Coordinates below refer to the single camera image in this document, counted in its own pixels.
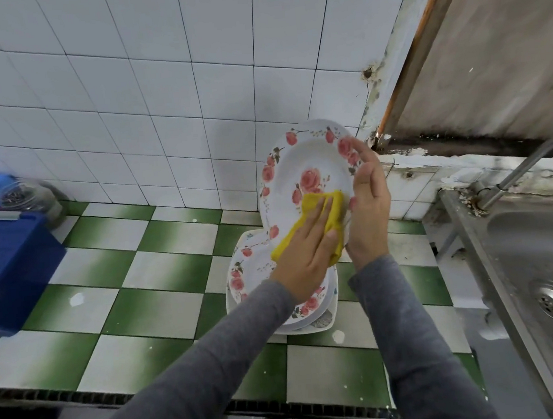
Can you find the person's left hand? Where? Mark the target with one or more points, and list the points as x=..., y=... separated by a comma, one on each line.
x=304, y=253

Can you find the glass jar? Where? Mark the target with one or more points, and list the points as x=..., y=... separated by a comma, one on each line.
x=30, y=199

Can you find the blue plastic box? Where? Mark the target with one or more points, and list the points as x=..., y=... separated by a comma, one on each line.
x=12, y=273

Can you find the metal faucet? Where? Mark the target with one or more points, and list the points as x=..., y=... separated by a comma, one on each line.
x=524, y=168

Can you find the person's right forearm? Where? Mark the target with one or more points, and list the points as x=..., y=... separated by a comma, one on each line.
x=424, y=348

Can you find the stainless steel sink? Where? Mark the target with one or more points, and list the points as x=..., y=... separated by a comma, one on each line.
x=543, y=280

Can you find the person's right hand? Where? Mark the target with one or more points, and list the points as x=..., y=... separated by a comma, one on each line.
x=368, y=208

